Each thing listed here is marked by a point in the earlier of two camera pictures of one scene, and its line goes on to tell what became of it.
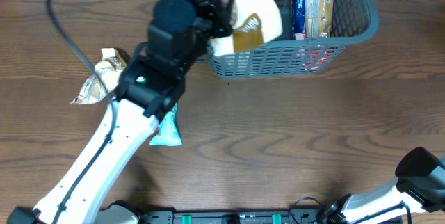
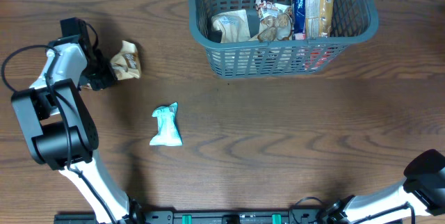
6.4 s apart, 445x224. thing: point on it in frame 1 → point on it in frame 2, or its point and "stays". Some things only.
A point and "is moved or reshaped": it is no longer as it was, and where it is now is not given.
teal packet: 168,132 stays
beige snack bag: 109,69 is moved or reshaped
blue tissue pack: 299,8 stays
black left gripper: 221,14 → 109,74
